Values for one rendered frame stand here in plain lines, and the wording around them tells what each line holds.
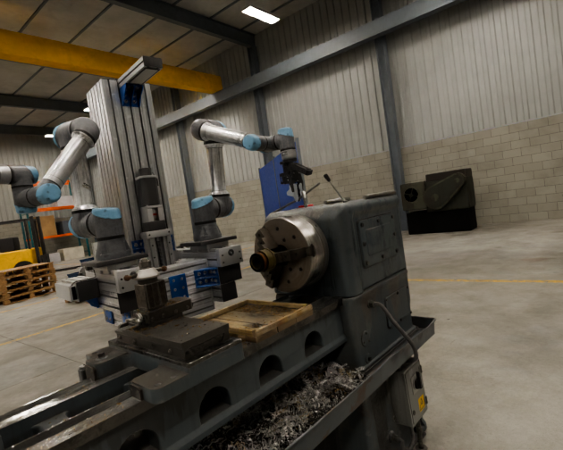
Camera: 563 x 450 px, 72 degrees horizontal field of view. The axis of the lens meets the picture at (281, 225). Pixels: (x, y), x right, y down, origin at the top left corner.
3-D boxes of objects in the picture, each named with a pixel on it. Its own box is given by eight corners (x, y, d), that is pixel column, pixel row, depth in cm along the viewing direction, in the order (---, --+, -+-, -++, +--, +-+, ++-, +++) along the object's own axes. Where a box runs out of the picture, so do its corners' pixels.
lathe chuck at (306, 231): (268, 279, 179) (266, 212, 173) (324, 294, 158) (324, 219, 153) (255, 284, 172) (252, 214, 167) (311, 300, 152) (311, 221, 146)
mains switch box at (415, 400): (415, 436, 199) (394, 281, 195) (449, 446, 188) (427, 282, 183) (385, 477, 174) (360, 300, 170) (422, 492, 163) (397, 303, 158)
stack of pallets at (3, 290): (39, 291, 982) (35, 263, 978) (60, 290, 941) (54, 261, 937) (-16, 306, 871) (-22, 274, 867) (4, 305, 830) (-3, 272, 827)
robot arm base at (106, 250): (91, 261, 175) (88, 239, 174) (124, 254, 185) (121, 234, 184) (102, 261, 164) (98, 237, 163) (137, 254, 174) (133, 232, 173)
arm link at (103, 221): (108, 237, 166) (103, 205, 165) (88, 239, 172) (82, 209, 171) (130, 233, 176) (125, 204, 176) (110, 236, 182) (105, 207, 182)
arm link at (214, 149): (204, 219, 215) (194, 120, 210) (221, 216, 228) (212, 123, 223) (220, 219, 209) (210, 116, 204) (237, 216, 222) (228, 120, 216)
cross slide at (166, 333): (155, 323, 141) (153, 312, 140) (231, 337, 112) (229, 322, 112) (110, 340, 128) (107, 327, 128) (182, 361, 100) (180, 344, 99)
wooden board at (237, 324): (247, 307, 168) (247, 298, 168) (314, 314, 144) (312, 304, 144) (190, 330, 146) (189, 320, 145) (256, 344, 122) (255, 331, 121)
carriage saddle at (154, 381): (162, 337, 143) (159, 321, 142) (247, 357, 112) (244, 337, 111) (77, 371, 121) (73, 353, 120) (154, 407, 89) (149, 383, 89)
